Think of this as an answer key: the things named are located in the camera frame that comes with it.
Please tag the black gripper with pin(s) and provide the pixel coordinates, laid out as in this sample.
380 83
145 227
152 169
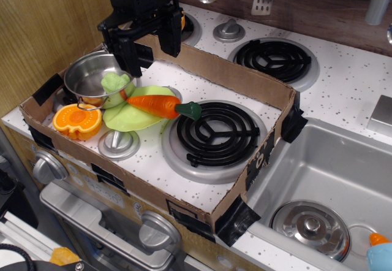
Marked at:
132 19

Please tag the orange toy carrot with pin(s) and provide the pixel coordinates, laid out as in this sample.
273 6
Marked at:
166 106

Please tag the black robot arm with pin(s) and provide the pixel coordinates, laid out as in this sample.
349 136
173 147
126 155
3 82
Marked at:
131 20

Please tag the light green plate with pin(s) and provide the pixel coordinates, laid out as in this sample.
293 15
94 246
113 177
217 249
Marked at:
125 117

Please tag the back orange half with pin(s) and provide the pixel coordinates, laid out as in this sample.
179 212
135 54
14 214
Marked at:
183 20

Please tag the orange half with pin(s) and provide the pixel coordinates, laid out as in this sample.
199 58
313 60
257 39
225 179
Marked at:
183 20
77 123

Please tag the back left black burner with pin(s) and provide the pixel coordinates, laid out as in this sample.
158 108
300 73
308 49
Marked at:
192 31

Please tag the black burner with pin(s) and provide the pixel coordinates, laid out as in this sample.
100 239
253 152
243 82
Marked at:
215 148
192 31
283 59

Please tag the green toy lettuce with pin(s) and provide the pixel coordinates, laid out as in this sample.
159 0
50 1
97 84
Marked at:
113 82

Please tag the small steel pot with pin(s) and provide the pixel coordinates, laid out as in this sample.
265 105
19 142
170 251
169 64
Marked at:
83 79

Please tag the back silver stove knob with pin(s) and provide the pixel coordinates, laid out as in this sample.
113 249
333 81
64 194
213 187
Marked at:
229 32

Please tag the silver stove knob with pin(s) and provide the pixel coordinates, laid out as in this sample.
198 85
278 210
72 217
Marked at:
118 146
229 32

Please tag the front orange half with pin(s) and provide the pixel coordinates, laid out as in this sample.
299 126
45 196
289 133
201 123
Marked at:
77 123

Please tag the front silver stove knob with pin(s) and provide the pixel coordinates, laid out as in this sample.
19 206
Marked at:
118 146

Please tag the front right black burner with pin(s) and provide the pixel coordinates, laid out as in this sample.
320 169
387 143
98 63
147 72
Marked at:
215 148

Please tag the back right black burner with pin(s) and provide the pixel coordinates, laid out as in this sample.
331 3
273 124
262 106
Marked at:
283 59

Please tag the left oven knob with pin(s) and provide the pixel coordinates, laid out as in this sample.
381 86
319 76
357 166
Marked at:
47 168

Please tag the oven knob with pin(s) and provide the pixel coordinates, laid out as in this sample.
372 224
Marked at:
47 168
157 233

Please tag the right oven knob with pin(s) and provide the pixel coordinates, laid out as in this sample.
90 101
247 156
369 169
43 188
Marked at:
157 233

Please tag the grey sink basin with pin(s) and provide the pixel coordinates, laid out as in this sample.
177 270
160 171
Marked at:
347 172

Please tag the silver faucet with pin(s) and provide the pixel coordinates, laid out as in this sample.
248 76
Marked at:
376 11

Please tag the orange cloth piece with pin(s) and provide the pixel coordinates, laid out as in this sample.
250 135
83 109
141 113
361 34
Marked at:
63 256

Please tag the steel pot lid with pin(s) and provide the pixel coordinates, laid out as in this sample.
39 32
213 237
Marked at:
314 225

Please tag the blue orange toy bottle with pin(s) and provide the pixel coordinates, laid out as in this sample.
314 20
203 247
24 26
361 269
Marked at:
379 255

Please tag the silver oven door handle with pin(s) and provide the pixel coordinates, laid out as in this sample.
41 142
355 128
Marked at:
87 220

